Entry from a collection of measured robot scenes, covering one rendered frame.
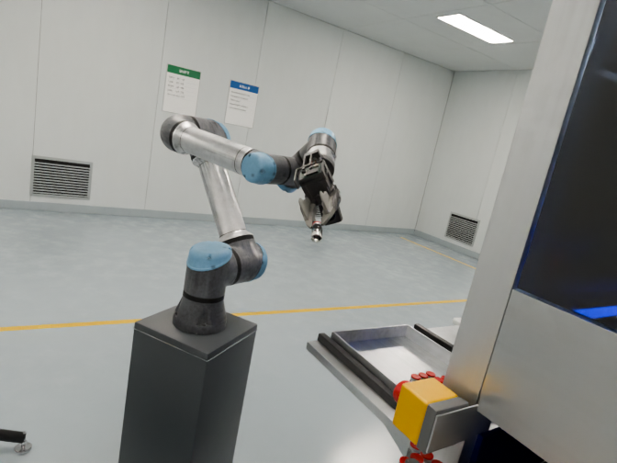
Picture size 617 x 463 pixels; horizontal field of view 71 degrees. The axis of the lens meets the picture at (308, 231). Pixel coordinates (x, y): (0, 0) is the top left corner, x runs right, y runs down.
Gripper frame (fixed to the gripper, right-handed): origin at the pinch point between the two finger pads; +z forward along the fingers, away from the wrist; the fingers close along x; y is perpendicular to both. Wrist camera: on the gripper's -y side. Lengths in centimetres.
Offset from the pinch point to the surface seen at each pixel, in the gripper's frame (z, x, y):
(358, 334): 1.9, -4.1, -35.3
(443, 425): 40.6, 16.9, -10.6
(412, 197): -589, -32, -422
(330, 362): 14.2, -8.1, -27.5
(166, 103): -419, -252, -60
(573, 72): 13, 46, 21
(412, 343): -1.5, 7.0, -47.6
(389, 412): 28.2, 4.7, -27.4
